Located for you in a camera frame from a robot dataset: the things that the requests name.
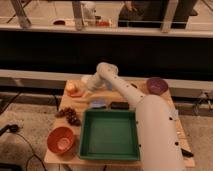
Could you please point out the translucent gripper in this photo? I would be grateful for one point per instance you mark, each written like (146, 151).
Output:
(84, 94)

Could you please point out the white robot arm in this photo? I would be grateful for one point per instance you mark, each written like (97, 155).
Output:
(160, 148)

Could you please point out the white paper cup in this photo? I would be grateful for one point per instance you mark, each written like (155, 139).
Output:
(85, 78)

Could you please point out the blue plastic cup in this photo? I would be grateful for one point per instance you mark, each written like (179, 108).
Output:
(109, 86)

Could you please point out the blue sponge cloth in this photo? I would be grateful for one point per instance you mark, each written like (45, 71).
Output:
(97, 104)

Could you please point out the yellow orange fruit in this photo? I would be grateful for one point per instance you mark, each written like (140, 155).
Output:
(71, 88)

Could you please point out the purple grape bunch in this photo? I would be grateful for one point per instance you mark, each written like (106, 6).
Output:
(70, 115)

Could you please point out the black rectangular block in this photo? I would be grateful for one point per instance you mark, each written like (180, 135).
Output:
(119, 105)

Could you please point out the green plastic tray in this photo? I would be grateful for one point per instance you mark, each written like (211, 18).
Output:
(109, 135)

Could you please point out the orange plastic bowl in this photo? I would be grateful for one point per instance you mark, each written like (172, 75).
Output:
(60, 140)

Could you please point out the purple bowl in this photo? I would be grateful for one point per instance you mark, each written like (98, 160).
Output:
(156, 85)

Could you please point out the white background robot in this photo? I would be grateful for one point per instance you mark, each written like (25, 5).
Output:
(89, 12)

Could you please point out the light blue plate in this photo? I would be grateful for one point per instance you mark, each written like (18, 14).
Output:
(175, 114)

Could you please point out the person in background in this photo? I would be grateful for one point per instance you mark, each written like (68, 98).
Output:
(132, 13)

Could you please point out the black handled peeler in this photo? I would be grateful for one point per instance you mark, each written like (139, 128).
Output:
(187, 153)

